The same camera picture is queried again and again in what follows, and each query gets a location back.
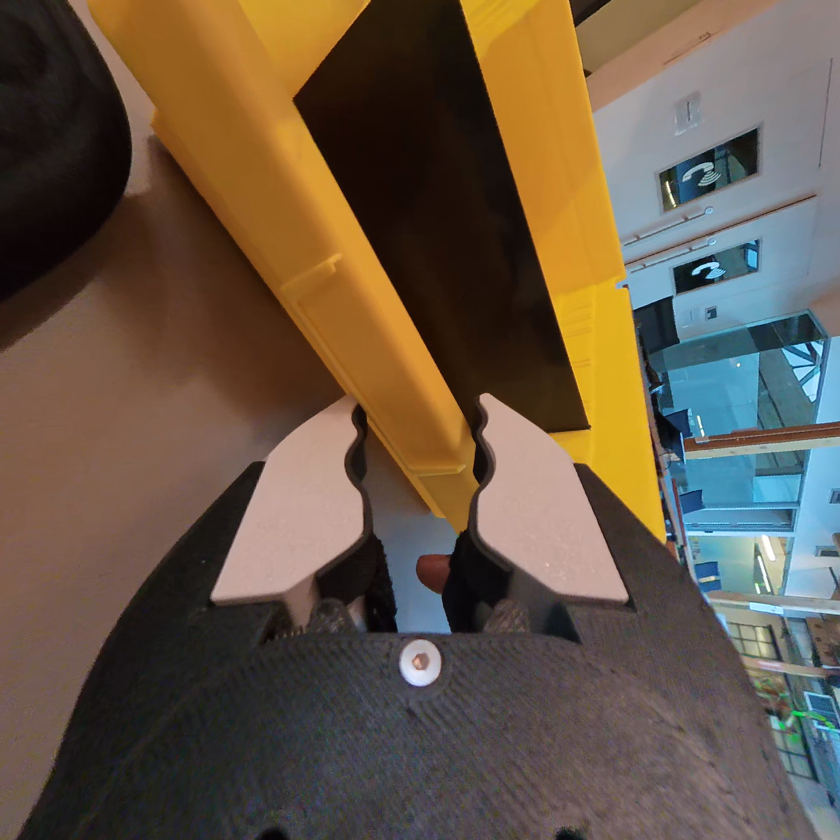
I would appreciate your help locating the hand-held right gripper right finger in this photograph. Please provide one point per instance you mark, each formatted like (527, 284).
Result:
(544, 525)

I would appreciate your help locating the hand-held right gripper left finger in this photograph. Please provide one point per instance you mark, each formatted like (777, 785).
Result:
(295, 518)

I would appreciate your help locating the black quilted pad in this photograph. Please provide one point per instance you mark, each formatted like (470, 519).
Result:
(52, 131)

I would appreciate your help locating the person's right hand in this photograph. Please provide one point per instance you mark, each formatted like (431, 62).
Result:
(434, 571)

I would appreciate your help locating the wooden ceiling beam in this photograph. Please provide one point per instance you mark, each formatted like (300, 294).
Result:
(761, 438)

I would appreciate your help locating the black divider panel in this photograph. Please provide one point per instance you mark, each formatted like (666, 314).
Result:
(446, 229)

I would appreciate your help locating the white wall plate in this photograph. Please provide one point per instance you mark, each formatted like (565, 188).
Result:
(688, 113)

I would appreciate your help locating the phone sign window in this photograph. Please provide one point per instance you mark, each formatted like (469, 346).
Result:
(709, 172)
(715, 269)

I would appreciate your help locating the yellow plastic bin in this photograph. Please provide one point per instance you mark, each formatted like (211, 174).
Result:
(262, 164)

